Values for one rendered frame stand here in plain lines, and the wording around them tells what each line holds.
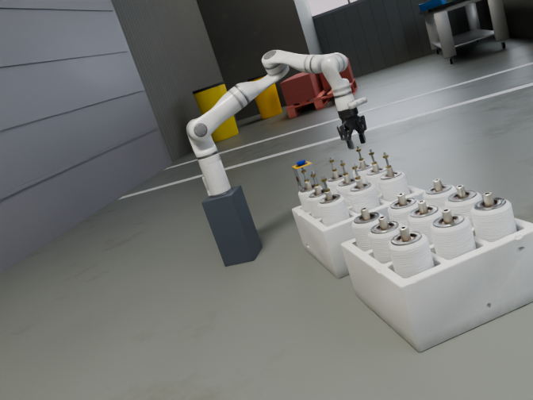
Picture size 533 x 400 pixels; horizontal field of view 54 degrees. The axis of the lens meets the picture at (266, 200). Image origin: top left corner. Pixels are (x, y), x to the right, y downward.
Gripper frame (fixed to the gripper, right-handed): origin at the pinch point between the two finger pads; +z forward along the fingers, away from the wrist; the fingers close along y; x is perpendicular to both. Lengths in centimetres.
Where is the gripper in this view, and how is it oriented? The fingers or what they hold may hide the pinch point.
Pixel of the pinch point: (356, 143)
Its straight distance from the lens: 206.7
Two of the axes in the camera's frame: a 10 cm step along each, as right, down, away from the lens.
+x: 5.9, 0.1, -8.1
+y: -7.5, 3.9, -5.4
